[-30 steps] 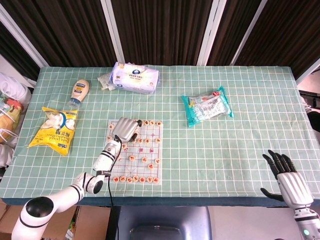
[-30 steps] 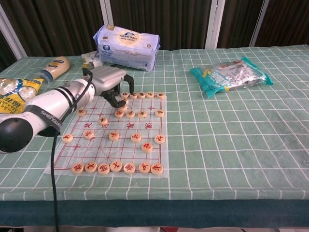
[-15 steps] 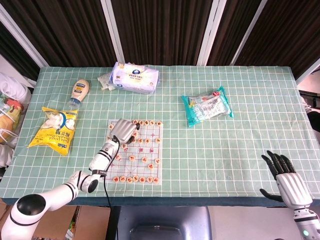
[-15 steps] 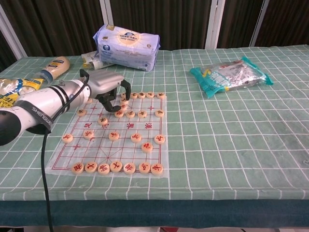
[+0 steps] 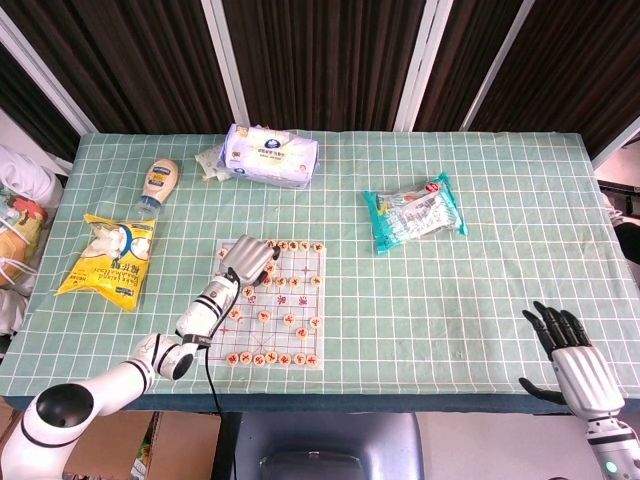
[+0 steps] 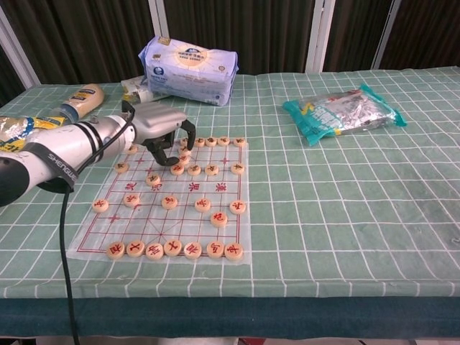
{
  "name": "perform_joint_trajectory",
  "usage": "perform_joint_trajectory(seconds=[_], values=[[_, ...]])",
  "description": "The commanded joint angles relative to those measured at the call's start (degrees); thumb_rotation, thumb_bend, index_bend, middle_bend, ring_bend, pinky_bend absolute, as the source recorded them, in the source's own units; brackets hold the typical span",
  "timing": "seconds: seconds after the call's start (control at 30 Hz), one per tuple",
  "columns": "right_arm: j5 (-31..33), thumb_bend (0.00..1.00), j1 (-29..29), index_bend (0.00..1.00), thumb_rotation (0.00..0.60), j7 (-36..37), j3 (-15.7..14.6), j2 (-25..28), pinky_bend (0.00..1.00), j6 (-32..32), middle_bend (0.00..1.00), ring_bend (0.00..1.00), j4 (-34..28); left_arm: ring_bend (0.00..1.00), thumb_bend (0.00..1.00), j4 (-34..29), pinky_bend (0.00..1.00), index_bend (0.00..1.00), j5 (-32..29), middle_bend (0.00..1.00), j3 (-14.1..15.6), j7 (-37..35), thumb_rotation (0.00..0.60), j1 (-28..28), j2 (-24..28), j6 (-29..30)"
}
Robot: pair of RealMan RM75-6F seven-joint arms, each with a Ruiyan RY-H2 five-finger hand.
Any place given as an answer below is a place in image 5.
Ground teal silver snack bag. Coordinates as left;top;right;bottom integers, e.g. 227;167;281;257
361;171;469;256

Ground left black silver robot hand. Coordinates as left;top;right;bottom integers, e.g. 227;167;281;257
221;233;282;290

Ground person in colourful shirt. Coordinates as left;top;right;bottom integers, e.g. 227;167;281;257
0;144;64;351

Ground brown cardboard box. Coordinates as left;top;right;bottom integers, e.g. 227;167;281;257
62;410;222;480

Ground blue white tissue pack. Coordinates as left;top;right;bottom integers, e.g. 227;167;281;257
220;123;320;190

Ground grey robot torso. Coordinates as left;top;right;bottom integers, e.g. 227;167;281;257
219;412;424;480

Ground small crumpled paper packet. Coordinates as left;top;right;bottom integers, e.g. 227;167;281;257
194;144;232;182

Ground yellow marshmallow bag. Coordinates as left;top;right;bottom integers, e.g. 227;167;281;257
53;212;157;313

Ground green checked tablecloth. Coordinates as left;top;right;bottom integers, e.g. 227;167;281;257
0;129;636;415

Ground white partition frame post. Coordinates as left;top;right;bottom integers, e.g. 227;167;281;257
458;0;537;133
0;7;100;136
591;117;640;170
393;0;455;133
201;0;250;133

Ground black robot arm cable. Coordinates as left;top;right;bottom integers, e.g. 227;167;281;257
197;267;242;480

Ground white sneaker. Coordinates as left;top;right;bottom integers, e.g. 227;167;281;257
603;192;626;221

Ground clear plastic xiangqi board sheet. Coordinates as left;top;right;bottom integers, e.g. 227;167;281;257
198;238;328;372

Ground mayonnaise squeeze bottle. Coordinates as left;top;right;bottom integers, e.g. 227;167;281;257
135;158;181;215

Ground dark slatted partition panel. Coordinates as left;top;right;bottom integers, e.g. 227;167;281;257
472;0;640;157
0;42;81;162
414;0;525;133
222;0;426;134
0;0;236;135

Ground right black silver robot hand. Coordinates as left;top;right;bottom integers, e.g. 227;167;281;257
518;300;627;417

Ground person leg dark trousers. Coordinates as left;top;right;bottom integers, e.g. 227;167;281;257
613;219;640;264

